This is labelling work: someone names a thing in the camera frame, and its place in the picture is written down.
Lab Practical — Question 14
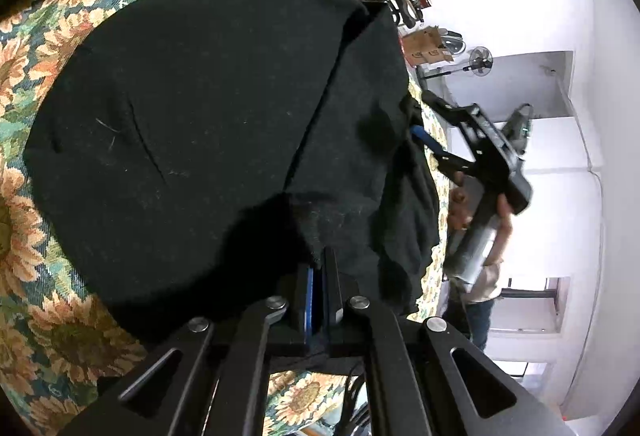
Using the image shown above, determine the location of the person's beige shirt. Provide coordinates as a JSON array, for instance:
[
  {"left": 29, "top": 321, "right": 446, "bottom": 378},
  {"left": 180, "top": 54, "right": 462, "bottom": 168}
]
[{"left": 447, "top": 261, "right": 502, "bottom": 304}]

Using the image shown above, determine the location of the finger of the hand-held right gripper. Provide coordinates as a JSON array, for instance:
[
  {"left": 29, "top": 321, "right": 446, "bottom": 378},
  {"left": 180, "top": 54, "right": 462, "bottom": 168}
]
[
  {"left": 421, "top": 90, "right": 484, "bottom": 127},
  {"left": 410, "top": 126, "right": 482, "bottom": 183}
]

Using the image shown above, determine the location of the black cable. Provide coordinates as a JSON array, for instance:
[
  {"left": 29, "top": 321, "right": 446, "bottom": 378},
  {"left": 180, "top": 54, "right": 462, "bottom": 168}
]
[{"left": 342, "top": 358, "right": 373, "bottom": 436}]

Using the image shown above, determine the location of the black garment with white label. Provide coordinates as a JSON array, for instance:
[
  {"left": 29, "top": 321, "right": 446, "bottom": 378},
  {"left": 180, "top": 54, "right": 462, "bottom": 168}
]
[{"left": 22, "top": 0, "right": 442, "bottom": 347}]

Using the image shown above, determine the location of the black standing fan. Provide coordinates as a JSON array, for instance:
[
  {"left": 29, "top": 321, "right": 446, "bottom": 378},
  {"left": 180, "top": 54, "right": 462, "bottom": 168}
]
[{"left": 417, "top": 46, "right": 496, "bottom": 82}]

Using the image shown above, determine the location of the large cardboard box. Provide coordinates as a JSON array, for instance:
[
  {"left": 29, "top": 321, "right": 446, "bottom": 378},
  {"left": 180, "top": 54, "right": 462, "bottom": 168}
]
[{"left": 400, "top": 26, "right": 454, "bottom": 67}]

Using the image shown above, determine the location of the fan head in box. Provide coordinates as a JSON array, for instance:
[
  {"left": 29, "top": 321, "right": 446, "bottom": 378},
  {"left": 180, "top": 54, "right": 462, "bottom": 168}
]
[{"left": 440, "top": 30, "right": 469, "bottom": 61}]

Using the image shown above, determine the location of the person's right hand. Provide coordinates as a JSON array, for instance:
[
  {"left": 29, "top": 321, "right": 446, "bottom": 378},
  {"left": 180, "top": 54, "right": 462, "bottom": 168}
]
[{"left": 446, "top": 188, "right": 514, "bottom": 265}]

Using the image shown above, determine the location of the sunflower print blanket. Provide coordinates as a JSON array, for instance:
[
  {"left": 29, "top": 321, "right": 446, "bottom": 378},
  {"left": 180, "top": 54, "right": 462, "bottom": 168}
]
[{"left": 0, "top": 0, "right": 451, "bottom": 436}]

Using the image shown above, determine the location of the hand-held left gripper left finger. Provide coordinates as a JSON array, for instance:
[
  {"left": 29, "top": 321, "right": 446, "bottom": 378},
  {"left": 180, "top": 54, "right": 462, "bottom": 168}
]
[{"left": 60, "top": 261, "right": 317, "bottom": 436}]

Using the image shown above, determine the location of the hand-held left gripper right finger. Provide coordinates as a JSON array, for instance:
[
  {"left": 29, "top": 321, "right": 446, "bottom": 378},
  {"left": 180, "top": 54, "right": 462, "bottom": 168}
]
[{"left": 320, "top": 247, "right": 576, "bottom": 436}]

